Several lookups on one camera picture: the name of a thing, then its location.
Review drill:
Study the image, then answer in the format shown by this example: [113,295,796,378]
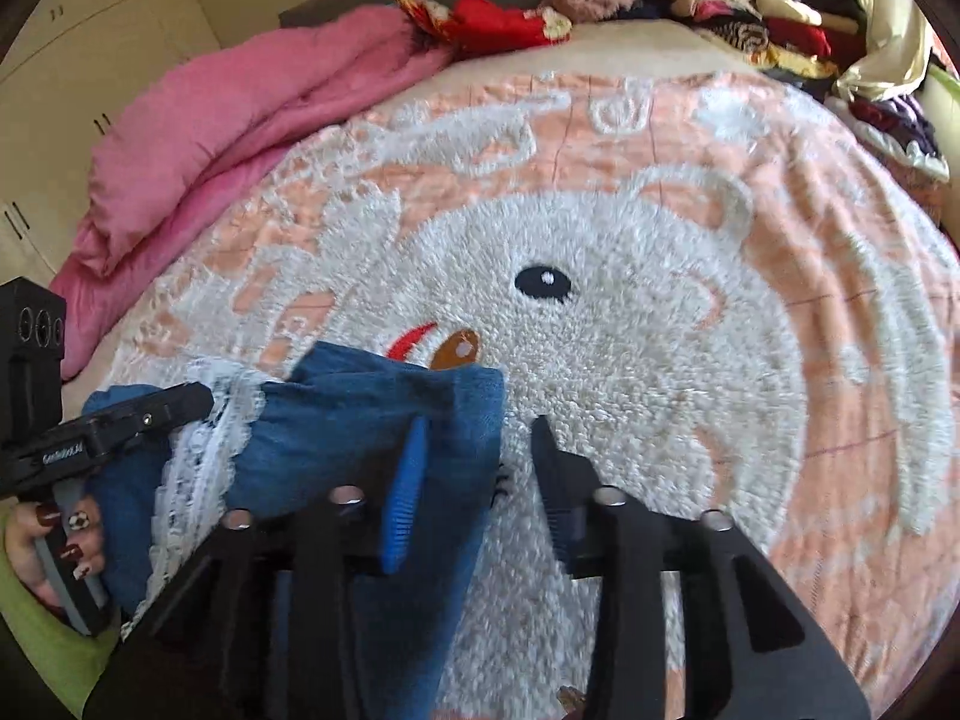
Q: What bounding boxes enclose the red floral cloth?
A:
[394,0,573,60]

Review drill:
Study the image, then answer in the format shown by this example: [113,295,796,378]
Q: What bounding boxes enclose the cream yellow curtain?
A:
[835,0,934,101]

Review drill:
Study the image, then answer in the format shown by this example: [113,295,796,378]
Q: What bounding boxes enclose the purple white garment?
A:
[825,96,950,184]

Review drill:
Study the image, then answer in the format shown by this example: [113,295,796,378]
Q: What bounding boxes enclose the cream wardrobe cabinet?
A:
[0,0,218,286]

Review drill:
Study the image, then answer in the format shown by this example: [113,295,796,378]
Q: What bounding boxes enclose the peach white bear blanket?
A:
[96,44,958,718]

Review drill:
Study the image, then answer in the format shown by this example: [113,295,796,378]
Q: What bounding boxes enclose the blue denim pants lace trim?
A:
[86,343,505,718]

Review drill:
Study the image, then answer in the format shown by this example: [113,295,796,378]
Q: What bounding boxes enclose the pink folded quilt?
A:
[50,5,452,379]

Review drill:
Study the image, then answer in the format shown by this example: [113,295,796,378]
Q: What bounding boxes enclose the green sleeve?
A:
[0,538,122,719]

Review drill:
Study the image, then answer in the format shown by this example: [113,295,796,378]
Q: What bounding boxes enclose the pile of folded clothes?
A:
[654,0,867,82]

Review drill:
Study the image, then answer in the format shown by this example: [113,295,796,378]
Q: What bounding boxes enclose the left hand painted nails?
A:
[3,494,107,610]

